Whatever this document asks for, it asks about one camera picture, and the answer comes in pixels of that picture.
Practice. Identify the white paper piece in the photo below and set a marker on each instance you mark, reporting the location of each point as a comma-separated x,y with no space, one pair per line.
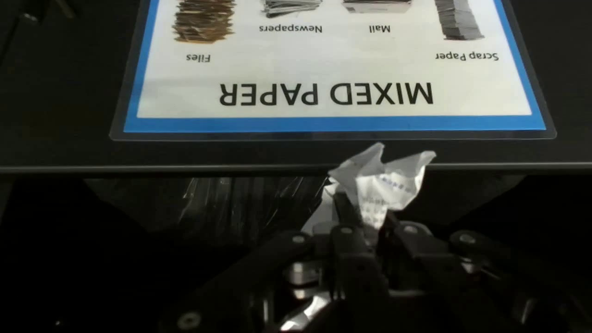
382,182

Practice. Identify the blue mixed paper sign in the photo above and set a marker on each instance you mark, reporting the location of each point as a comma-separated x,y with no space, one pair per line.
334,62

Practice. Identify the black bin door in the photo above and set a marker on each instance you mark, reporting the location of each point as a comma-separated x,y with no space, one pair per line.
62,149

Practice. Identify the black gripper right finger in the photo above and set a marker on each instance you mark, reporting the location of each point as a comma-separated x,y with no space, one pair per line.
482,290

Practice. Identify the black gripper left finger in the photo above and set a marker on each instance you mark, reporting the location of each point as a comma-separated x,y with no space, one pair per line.
358,290

